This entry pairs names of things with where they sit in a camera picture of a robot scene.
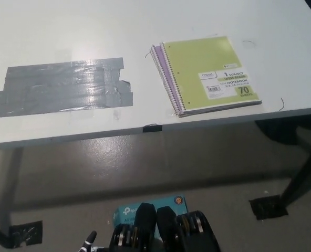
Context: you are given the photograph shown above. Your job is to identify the green spiral Mead notebook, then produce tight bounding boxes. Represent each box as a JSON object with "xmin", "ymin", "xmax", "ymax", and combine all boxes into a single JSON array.
[{"xmin": 159, "ymin": 35, "xmax": 263, "ymax": 116}]

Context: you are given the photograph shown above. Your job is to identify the grey duct tape patch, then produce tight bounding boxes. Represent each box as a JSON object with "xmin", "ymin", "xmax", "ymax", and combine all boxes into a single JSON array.
[{"xmin": 0, "ymin": 57, "xmax": 134, "ymax": 119}]

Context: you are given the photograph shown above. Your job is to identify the purple spiral notebook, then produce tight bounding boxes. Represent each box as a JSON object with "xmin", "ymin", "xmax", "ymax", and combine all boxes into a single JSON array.
[{"xmin": 149, "ymin": 44, "xmax": 224, "ymax": 118}]

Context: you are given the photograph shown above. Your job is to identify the small black tape strip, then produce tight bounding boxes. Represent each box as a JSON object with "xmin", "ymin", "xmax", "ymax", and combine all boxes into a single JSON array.
[{"xmin": 142, "ymin": 124, "xmax": 163, "ymax": 133}]

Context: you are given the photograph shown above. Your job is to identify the dark object under table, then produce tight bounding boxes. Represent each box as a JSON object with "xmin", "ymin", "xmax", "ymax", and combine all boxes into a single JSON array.
[{"xmin": 255, "ymin": 115, "xmax": 311, "ymax": 148}]

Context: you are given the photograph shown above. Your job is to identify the teal TP-Link box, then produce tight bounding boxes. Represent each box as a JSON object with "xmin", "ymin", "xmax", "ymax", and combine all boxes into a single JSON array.
[{"xmin": 112, "ymin": 194, "xmax": 190, "ymax": 234}]

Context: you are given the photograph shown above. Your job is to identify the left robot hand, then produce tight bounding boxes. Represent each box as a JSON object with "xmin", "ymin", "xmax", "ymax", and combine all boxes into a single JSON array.
[{"xmin": 78, "ymin": 230, "xmax": 111, "ymax": 252}]

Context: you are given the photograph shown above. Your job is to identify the black robot torso blocks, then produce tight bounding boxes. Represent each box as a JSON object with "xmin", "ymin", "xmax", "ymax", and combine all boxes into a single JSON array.
[{"xmin": 108, "ymin": 202, "xmax": 221, "ymax": 252}]

